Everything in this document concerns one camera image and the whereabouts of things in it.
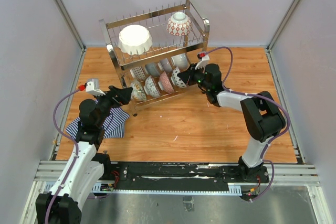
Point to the orange green leaf bowl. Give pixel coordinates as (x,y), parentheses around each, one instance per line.
(138,93)

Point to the white scalloped bowl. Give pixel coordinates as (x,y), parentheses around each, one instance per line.
(135,40)

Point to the steel two-tier dish rack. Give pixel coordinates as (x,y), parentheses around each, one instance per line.
(164,45)

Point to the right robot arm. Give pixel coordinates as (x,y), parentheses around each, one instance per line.
(265,119)

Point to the pink floral bowl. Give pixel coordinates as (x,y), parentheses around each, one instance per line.
(165,84)

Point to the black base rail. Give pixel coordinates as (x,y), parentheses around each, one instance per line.
(182,177)

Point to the brown lattice pattern bowl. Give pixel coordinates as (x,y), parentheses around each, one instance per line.
(138,73)

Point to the grey wave pattern bowl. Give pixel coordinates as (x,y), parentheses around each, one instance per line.
(152,69)

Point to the plain white bowl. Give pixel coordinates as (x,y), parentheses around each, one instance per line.
(180,61)

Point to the grey leaf pattern bowl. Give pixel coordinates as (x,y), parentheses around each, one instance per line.
(151,88)

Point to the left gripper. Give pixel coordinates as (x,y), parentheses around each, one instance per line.
(122,96)

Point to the blue white striped cloth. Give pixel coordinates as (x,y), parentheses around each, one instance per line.
(113,126)

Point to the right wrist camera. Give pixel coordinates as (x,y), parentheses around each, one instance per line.
(203,60)

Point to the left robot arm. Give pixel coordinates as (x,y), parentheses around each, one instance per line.
(63,203)

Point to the black diamond pattern bowl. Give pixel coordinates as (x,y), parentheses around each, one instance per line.
(177,81)

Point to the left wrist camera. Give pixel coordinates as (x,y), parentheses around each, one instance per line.
(92,87)

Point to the grey striped bowl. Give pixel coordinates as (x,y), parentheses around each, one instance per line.
(164,65)

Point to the red diamond pattern bowl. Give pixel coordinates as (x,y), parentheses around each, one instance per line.
(179,24)

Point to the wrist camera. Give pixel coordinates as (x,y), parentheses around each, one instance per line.
(92,87)
(203,60)

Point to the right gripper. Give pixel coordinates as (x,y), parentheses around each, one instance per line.
(187,76)

